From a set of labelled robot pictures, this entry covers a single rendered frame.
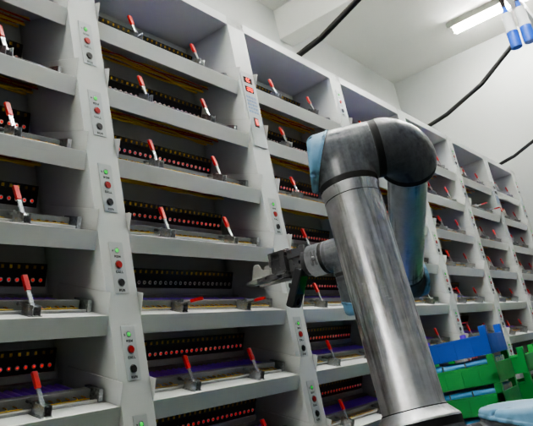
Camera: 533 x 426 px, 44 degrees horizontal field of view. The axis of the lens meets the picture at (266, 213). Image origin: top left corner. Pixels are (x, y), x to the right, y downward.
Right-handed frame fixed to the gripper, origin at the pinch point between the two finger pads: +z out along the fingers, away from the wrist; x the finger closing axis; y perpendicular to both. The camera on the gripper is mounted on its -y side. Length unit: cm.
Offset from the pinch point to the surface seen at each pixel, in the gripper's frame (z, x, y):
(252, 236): 5.6, -12.6, 18.0
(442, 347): -41, -29, -28
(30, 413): 6, 77, -25
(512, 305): -11, -260, -10
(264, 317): -0.4, -1.5, -9.5
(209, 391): 0.1, 28.8, -27.4
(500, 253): -6, -293, 26
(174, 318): 0.9, 36.4, -8.5
